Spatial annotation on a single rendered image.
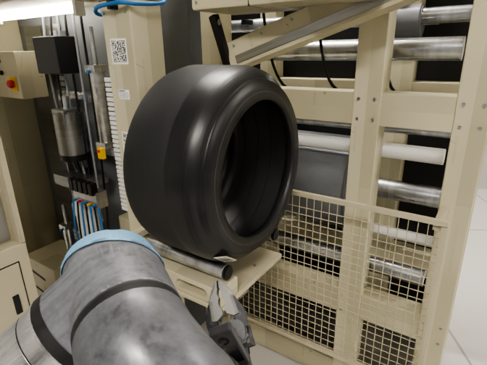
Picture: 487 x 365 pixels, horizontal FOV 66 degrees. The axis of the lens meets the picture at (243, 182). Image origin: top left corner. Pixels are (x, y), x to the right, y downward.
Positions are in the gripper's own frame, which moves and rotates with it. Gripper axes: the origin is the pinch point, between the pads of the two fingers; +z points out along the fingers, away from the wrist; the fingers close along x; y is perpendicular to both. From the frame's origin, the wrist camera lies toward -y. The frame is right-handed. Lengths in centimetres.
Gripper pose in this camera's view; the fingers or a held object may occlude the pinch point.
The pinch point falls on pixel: (217, 284)
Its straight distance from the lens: 89.4
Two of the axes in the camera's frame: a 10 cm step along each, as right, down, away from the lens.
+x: 9.3, -3.6, -0.5
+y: 2.3, 4.8, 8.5
